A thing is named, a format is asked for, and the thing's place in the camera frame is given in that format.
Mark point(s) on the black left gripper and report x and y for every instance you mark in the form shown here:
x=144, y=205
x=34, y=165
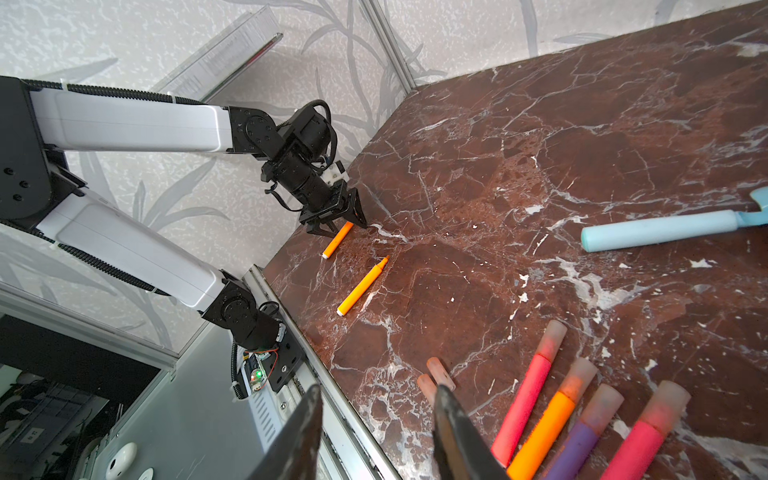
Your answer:
x=321, y=191

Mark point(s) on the pink highlighter pen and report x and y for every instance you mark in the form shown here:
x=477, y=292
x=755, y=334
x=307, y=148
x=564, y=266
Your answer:
x=659, y=417

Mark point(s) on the magenta marker pen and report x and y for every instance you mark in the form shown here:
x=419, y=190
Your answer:
x=513, y=425

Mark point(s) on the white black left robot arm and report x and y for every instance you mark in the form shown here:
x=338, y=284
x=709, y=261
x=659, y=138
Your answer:
x=101, y=171

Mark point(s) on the light blue toy shovel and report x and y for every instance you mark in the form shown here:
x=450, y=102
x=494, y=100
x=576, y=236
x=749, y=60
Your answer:
x=636, y=233

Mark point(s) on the clear plastic wall tray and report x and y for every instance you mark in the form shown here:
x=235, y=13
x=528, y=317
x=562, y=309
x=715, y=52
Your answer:
x=225, y=57

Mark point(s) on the green circuit board with wires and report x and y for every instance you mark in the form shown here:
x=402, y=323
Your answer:
x=260, y=370

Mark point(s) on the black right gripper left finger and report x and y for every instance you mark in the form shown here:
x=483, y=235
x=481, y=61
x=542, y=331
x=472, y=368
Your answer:
x=294, y=453

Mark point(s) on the orange marker pen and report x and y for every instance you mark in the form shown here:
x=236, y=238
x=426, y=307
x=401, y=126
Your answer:
x=560, y=408

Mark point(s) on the short orange highlighter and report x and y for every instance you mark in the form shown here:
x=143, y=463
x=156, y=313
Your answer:
x=361, y=288
x=337, y=240

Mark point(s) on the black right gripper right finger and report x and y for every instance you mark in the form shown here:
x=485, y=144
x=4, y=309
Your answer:
x=459, y=450

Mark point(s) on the purple marker pen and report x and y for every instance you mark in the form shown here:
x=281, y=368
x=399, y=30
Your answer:
x=585, y=433

